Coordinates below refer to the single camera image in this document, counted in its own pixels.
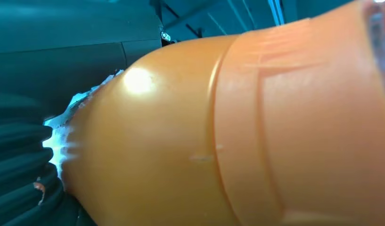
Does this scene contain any orange detergent bottle clear cap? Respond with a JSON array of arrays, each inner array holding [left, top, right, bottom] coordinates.
[[60, 0, 385, 226]]

